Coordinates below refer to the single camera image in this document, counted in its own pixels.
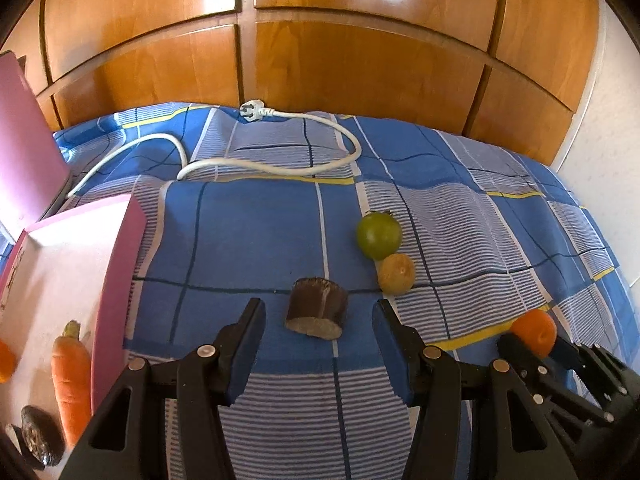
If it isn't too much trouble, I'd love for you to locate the pink tray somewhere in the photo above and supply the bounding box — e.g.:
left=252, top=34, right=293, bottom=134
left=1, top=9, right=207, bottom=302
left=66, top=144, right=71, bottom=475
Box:
left=0, top=194, right=147, bottom=476

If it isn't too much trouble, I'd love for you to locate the carrot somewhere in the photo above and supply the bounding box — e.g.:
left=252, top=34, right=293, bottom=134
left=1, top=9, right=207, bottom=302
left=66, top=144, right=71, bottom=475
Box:
left=51, top=320, right=93, bottom=448

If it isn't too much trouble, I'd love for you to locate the pink electric kettle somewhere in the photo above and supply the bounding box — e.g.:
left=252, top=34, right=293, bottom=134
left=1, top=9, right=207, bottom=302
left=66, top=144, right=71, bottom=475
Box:
left=0, top=51, right=71, bottom=233

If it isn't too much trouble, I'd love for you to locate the blue checked blanket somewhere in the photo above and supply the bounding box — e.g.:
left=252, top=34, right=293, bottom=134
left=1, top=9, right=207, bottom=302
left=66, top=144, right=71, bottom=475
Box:
left=0, top=101, right=640, bottom=480

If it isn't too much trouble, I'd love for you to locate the small yellow round fruit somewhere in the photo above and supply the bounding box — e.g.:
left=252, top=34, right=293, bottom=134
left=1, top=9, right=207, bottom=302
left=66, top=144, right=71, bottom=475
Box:
left=377, top=253, right=416, bottom=295

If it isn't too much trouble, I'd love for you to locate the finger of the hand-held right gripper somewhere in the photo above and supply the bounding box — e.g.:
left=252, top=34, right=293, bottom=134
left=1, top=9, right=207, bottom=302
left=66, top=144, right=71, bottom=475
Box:
left=552, top=336, right=640, bottom=414
left=499, top=332, right=617, bottom=429

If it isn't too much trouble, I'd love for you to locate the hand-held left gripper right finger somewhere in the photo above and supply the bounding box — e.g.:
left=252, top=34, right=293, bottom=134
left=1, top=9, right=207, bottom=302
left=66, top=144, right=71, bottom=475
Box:
left=371, top=299, right=568, bottom=480

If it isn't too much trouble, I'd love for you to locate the dark cut root piece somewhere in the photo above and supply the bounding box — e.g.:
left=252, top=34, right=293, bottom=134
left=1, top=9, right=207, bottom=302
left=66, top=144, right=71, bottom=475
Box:
left=285, top=277, right=349, bottom=339

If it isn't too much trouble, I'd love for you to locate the dark round hollowed fruit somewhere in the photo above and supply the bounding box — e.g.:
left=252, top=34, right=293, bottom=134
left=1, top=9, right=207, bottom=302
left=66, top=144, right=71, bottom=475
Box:
left=21, top=405, right=66, bottom=467

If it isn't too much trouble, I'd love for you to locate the white power cable with plug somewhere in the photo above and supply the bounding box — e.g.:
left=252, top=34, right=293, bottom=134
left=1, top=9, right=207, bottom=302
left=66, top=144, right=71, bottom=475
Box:
left=66, top=100, right=362, bottom=198

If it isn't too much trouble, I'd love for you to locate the wooden wardrobe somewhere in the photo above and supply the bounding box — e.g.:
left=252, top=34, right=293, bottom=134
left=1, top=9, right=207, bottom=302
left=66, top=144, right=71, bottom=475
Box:
left=0, top=0, right=601, bottom=168

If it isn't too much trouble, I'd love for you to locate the green tomato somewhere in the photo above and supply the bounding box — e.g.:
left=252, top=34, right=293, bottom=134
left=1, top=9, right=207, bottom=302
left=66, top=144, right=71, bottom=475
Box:
left=356, top=211, right=403, bottom=261

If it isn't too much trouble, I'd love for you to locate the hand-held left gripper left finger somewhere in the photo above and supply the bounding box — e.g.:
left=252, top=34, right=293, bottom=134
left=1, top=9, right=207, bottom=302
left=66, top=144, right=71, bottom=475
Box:
left=60, top=297, right=267, bottom=480

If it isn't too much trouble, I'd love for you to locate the large orange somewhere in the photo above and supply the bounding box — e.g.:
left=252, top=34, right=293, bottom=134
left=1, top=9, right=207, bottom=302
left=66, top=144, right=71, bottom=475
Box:
left=0, top=340, right=17, bottom=385

